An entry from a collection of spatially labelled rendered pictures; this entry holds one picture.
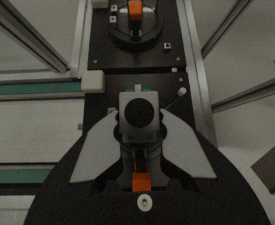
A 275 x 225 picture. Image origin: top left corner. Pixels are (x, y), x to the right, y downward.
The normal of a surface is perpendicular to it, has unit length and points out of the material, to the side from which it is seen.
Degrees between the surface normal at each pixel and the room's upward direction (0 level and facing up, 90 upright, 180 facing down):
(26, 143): 0
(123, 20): 0
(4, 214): 0
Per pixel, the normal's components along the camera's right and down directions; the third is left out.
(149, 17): 0.00, -0.21
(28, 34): 1.00, -0.03
